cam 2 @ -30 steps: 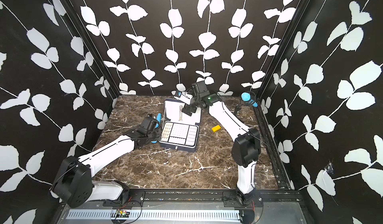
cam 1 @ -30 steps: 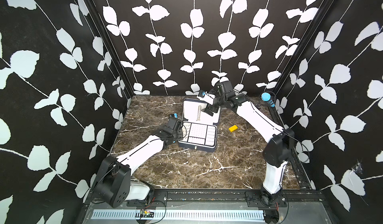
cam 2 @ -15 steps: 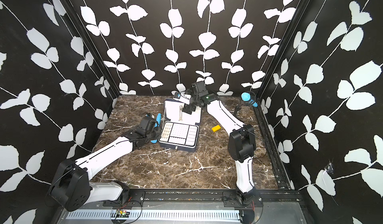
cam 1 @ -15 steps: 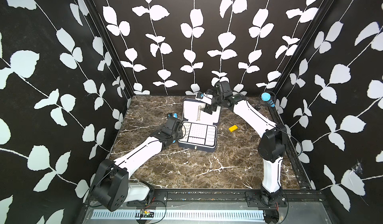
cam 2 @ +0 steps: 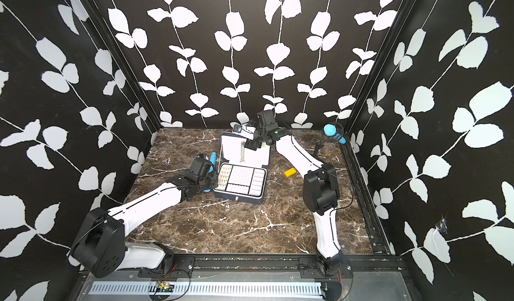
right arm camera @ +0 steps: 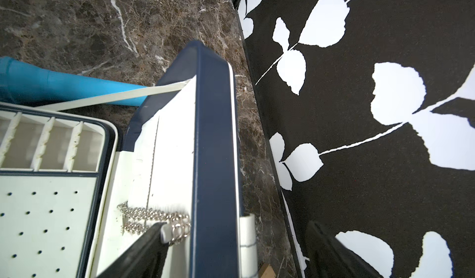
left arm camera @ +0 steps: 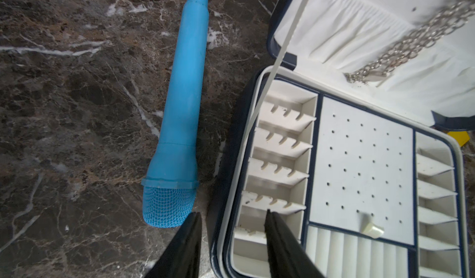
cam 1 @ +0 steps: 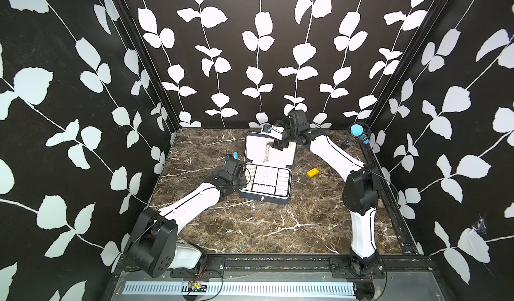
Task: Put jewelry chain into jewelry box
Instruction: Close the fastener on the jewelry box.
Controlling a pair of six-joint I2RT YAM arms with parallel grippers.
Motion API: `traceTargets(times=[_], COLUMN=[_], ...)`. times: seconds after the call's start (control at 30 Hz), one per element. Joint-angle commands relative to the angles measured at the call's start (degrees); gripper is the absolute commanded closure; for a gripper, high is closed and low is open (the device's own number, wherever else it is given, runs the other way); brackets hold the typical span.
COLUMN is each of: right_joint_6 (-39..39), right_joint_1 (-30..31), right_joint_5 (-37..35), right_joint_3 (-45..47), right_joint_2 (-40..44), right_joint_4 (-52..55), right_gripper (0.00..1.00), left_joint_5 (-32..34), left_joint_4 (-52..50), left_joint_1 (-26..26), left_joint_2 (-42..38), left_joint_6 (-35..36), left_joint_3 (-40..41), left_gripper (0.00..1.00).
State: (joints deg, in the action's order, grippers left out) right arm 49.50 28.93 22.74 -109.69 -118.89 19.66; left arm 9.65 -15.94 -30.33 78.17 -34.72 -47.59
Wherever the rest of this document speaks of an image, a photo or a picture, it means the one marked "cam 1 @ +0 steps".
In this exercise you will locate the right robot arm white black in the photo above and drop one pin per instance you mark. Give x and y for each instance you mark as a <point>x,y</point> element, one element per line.
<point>362,183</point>

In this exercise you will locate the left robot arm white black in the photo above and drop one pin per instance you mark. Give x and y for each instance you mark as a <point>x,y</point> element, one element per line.
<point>153,245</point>

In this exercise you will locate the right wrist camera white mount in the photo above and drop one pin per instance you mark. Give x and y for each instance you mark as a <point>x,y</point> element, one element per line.
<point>273,131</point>

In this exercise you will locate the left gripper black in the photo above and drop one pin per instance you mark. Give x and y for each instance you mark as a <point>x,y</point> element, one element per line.
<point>242,180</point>

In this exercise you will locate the small green circuit board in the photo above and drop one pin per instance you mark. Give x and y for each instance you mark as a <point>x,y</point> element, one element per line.
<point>195,287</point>

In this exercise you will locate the yellow rectangular block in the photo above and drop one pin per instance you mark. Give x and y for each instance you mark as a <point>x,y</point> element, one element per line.
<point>313,172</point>

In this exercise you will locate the white slotted cable duct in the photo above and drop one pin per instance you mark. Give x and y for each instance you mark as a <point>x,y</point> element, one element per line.
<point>273,289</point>

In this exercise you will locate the black mini tripod stand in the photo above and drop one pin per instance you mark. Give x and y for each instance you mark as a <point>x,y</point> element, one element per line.
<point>345,144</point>

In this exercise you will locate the blue microphone on tripod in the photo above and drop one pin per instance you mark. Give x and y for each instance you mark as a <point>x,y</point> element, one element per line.
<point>360,132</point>

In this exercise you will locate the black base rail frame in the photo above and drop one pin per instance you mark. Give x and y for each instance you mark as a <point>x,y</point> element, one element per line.
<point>336,265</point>

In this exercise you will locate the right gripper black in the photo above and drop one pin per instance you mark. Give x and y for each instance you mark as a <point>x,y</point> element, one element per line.
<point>278,144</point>

